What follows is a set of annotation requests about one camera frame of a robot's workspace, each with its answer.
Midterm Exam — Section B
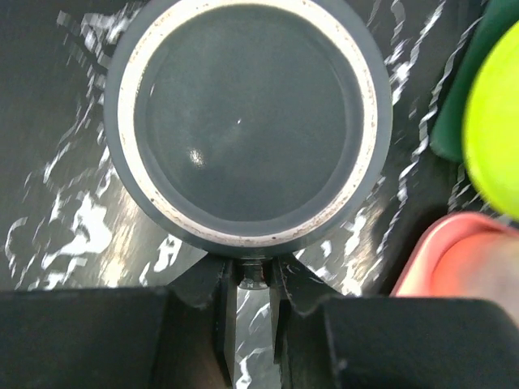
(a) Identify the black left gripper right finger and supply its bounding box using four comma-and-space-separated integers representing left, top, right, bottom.
269, 257, 518, 388

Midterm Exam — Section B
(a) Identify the lime green plate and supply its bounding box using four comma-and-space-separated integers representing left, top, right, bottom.
462, 17, 518, 220

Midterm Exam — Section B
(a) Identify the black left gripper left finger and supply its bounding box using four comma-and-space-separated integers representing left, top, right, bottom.
1, 259, 237, 388

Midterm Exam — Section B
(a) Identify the grey ceramic mug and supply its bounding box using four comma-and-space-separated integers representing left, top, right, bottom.
104, 1, 392, 262

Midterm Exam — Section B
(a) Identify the pink plastic tray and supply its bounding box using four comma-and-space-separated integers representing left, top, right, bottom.
393, 212, 519, 303

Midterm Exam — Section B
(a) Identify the dark green mat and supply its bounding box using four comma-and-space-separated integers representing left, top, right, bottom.
430, 1, 515, 163

